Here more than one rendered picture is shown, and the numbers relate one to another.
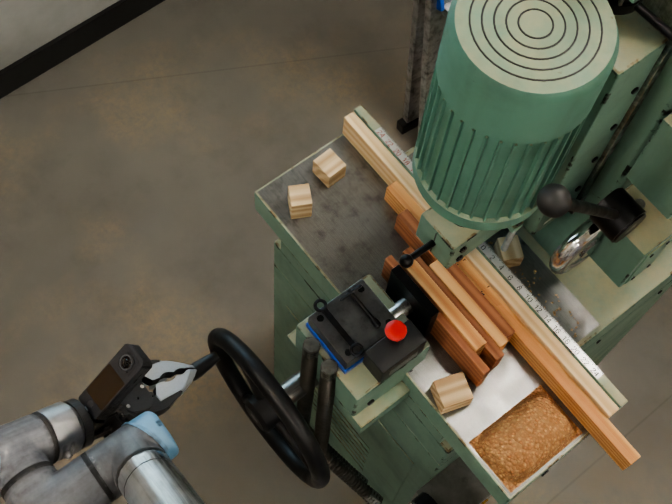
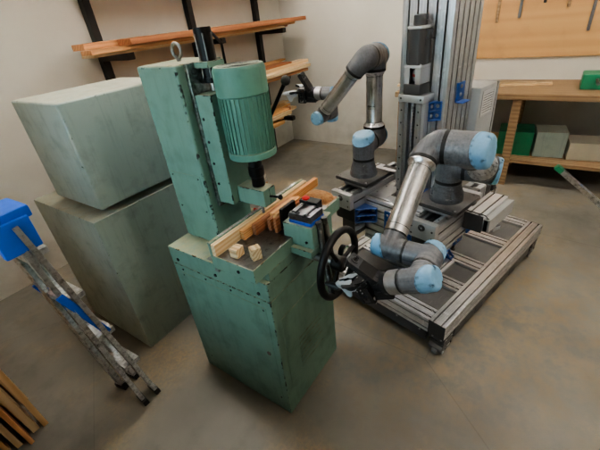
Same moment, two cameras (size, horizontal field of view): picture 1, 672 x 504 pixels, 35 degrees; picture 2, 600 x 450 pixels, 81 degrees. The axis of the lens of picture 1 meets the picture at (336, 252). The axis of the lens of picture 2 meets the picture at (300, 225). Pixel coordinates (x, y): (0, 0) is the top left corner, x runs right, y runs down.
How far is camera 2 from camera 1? 1.49 m
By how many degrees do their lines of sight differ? 65
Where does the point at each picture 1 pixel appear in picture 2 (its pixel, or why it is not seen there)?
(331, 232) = (264, 247)
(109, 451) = (395, 241)
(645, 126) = not seen: hidden behind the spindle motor
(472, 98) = (262, 77)
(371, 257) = (270, 237)
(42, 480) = (420, 254)
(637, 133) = not seen: hidden behind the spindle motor
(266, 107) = not seen: outside the picture
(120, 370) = (359, 262)
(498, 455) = (329, 196)
